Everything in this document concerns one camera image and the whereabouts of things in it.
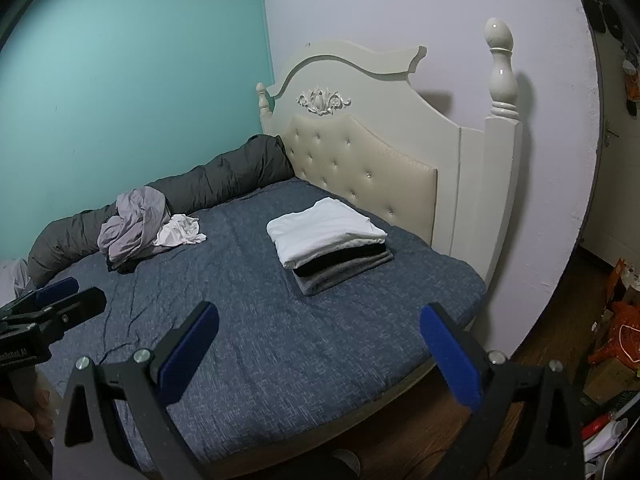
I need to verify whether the crumpled white garment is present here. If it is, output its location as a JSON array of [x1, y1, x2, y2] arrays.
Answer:
[[152, 214, 207, 248]]

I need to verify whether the folded black garment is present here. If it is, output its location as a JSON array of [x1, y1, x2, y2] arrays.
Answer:
[[292, 243, 388, 278]]

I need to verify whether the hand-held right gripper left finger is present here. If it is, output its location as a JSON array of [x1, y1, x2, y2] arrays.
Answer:
[[52, 301, 220, 480]]

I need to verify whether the white printed t-shirt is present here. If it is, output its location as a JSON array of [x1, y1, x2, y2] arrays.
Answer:
[[266, 197, 388, 268]]

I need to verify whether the brown cardboard box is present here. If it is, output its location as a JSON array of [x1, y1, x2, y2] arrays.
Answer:
[[582, 357, 640, 407]]

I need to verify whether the orange plastic bag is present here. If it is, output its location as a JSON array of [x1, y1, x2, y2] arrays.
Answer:
[[587, 300, 640, 366]]

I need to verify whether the black hanging bag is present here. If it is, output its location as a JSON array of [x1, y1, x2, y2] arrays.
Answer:
[[582, 0, 626, 38]]

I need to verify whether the light grey garment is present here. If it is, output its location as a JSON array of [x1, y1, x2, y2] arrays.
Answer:
[[97, 186, 173, 271]]

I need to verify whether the person's left hand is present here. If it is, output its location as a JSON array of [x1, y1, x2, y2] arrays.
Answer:
[[0, 367, 57, 441]]

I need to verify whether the white bottle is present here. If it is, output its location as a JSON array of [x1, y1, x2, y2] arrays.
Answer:
[[582, 417, 629, 462]]

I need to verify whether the cream tufted headboard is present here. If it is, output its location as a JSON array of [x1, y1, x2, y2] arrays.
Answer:
[[256, 17, 523, 361]]

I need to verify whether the dark grey rolled duvet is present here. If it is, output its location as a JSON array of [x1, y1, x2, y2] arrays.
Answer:
[[27, 134, 296, 288]]

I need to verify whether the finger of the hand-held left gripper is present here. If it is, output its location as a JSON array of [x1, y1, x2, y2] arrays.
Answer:
[[22, 276, 80, 308], [35, 287, 107, 331]]

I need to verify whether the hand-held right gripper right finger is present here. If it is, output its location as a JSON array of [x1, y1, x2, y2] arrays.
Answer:
[[420, 303, 587, 480]]

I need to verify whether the folded grey garment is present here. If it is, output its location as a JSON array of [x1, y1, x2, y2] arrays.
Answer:
[[295, 250, 395, 296]]

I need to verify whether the light grey pillow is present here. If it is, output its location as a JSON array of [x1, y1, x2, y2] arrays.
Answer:
[[0, 258, 36, 301]]

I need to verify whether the bed with blue sheet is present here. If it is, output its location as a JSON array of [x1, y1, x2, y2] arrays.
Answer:
[[35, 177, 488, 480]]

